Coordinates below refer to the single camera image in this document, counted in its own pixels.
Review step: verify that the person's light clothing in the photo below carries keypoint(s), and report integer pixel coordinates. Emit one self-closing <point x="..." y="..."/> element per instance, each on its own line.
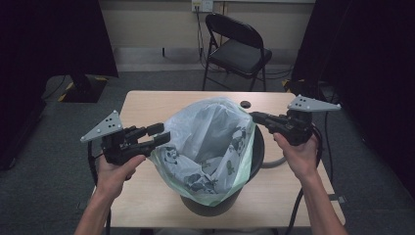
<point x="212" y="231"/>

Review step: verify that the grey metal table bracket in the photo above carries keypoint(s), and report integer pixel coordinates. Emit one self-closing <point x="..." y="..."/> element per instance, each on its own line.
<point x="83" y="205"/>
<point x="336" y="198"/>

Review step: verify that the dark grey plastic bin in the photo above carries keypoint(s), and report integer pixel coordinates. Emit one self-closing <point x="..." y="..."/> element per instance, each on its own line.
<point x="225" y="207"/>

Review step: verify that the black curtain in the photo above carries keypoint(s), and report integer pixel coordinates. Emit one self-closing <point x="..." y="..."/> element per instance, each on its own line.
<point x="375" y="65"/>
<point x="49" y="49"/>

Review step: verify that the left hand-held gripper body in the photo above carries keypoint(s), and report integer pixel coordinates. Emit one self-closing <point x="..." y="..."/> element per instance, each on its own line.
<point x="114" y="147"/>

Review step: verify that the person's right hand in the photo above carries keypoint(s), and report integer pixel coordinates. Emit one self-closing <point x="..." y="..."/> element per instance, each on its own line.
<point x="301" y="156"/>

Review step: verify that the white wall socket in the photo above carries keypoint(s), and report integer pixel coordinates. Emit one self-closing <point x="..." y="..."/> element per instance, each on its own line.
<point x="202" y="5"/>

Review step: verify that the person's left hand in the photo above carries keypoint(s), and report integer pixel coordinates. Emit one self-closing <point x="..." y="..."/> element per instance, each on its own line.
<point x="112" y="179"/>

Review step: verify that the panda print plastic bag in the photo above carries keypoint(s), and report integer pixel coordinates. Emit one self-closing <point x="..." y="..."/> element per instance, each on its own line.
<point x="208" y="143"/>

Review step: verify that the grey round floor pad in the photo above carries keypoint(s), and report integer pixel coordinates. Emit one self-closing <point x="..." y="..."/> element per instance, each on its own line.
<point x="52" y="86"/>

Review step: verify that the black table grommet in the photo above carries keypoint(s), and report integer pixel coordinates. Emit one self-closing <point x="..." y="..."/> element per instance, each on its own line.
<point x="245" y="104"/>

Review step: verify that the black folding chair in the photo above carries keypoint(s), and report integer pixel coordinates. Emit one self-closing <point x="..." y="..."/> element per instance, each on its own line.
<point x="241" y="42"/>

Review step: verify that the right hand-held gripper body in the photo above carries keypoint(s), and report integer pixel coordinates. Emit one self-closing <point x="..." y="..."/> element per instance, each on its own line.
<point x="297" y="129"/>

